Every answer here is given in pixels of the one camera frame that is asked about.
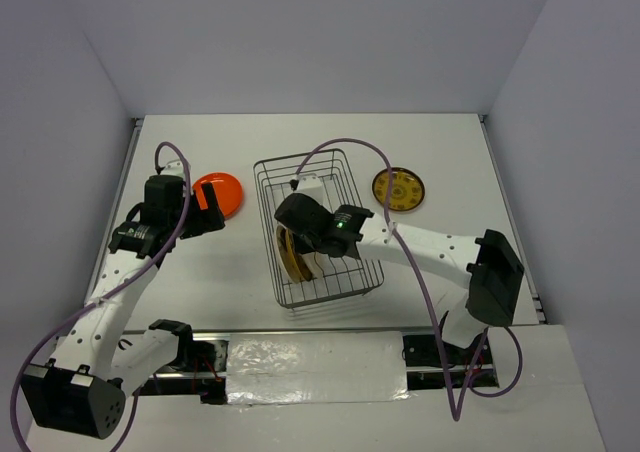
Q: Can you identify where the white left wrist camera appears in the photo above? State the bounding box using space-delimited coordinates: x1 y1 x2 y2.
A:
159 159 187 182

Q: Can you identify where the cream white plate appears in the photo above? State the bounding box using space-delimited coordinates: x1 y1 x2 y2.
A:
302 252 324 279

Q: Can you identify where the silver foil covered panel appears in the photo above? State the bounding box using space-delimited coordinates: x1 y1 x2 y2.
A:
225 331 409 406

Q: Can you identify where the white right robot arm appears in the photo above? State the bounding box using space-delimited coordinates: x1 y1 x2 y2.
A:
274 193 524 363

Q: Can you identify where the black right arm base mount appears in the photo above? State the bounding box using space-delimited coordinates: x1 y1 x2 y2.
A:
402 333 498 391

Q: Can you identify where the orange plate front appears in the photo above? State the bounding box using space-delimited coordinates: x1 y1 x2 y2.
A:
192 172 244 219

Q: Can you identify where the yellow brown patterned plate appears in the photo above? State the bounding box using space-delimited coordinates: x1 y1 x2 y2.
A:
371 167 426 213

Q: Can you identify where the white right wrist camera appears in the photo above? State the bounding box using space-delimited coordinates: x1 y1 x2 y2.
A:
289 172 325 206

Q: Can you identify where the wire dish rack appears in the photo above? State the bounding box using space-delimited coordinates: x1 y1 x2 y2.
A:
253 148 384 309

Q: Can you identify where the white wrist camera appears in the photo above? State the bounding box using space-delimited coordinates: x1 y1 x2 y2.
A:
159 159 187 182
289 172 325 206

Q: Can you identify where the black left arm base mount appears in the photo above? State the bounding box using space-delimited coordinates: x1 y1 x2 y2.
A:
141 320 229 405

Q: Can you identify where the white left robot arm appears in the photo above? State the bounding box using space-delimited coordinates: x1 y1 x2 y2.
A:
20 171 225 439

